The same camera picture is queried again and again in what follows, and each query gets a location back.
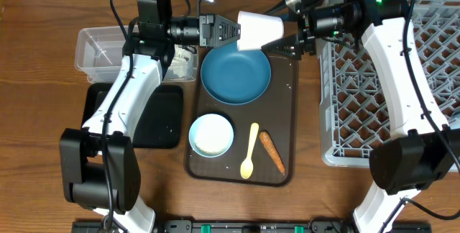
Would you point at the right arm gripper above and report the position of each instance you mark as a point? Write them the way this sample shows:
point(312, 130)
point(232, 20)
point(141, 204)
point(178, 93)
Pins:
point(306, 36)

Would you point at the blue plate bowl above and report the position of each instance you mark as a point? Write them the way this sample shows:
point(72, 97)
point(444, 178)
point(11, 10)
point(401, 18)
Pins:
point(235, 77)

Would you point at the yellow plastic spoon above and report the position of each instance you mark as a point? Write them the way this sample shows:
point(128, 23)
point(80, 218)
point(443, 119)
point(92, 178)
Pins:
point(247, 166)

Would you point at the small bowl of rice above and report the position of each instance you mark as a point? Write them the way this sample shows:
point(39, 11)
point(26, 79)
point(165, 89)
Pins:
point(211, 135)

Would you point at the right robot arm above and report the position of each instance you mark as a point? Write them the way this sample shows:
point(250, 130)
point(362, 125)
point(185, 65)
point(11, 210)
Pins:
point(422, 147)

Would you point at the black waste tray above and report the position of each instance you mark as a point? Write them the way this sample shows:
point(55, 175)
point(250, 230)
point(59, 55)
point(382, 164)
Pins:
point(159, 123)

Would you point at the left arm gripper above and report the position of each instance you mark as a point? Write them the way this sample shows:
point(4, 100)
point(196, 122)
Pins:
point(208, 31)

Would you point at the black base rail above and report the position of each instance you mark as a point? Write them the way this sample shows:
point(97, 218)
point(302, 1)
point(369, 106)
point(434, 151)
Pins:
point(184, 226)

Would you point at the grey dishwasher rack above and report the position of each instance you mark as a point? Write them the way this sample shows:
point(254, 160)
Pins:
point(353, 115)

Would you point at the orange carrot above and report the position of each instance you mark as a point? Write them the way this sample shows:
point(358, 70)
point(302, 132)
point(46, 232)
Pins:
point(272, 151)

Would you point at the clear plastic waste bin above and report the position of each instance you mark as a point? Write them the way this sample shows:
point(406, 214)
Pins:
point(98, 54)

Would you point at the dark brown serving tray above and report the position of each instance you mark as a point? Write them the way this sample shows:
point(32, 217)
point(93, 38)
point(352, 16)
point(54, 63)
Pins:
point(275, 111)

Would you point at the crumpled white tissue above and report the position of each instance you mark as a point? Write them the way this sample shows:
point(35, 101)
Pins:
point(182, 64)

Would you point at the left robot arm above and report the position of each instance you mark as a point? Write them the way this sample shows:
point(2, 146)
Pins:
point(99, 166)

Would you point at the white cup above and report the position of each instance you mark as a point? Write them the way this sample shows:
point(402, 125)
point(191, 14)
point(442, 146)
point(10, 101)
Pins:
point(257, 30)

